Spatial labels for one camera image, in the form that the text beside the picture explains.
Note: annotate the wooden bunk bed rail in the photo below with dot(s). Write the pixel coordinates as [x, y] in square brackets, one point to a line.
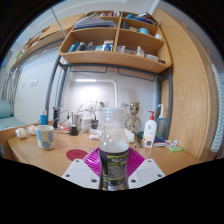
[66, 23]

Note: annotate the striped hanging towel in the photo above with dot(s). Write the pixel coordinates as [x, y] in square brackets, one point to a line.
[218, 113]

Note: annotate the wooden shelf unit with items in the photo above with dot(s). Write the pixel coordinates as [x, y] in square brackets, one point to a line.
[113, 57]

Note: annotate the grey metal bed frame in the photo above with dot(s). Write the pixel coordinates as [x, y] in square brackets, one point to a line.
[51, 86]

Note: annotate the wrapped bread roll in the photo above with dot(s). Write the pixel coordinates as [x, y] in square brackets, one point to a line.
[21, 133]
[32, 130]

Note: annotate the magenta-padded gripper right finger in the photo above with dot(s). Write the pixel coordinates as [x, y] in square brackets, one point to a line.
[146, 172]

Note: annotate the white desk lamp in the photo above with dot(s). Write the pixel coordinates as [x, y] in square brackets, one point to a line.
[96, 80]

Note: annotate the white pump bottle red top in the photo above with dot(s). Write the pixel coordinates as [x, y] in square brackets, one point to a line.
[149, 133]

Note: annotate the black plug adapter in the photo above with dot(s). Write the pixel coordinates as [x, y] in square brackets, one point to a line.
[95, 124]

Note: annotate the small black cup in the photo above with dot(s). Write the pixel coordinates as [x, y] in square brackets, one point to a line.
[73, 130]

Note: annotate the brown tree creature figurine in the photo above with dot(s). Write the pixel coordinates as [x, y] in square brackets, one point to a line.
[134, 111]

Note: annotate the white oval gadget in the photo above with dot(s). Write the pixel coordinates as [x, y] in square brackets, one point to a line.
[94, 136]

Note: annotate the cream mug with blue patches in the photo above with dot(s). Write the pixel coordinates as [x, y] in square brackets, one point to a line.
[45, 137]

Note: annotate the flat round red coaster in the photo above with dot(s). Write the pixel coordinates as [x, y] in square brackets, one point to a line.
[76, 155]

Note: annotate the white wall switch plate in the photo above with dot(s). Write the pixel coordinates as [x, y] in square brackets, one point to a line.
[33, 83]

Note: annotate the clear blue spray bottle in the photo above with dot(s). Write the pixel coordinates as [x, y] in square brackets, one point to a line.
[161, 125]

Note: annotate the small green box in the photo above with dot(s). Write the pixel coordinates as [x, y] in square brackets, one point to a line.
[175, 149]

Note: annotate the teal bed mattress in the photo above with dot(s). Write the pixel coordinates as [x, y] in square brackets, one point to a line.
[10, 122]

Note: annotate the grey striped curtain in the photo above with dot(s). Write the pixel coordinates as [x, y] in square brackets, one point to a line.
[10, 86]

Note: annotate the black cylindrical device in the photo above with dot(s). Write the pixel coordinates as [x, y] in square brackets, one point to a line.
[56, 118]

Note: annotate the teal pillow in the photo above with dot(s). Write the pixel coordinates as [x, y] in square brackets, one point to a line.
[5, 110]

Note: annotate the white crumpled paper bag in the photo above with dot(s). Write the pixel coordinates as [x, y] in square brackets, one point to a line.
[130, 136]

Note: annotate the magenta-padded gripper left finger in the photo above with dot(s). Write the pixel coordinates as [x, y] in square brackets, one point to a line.
[78, 173]

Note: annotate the clear bottle with dark label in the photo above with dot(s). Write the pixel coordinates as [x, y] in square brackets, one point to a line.
[114, 163]

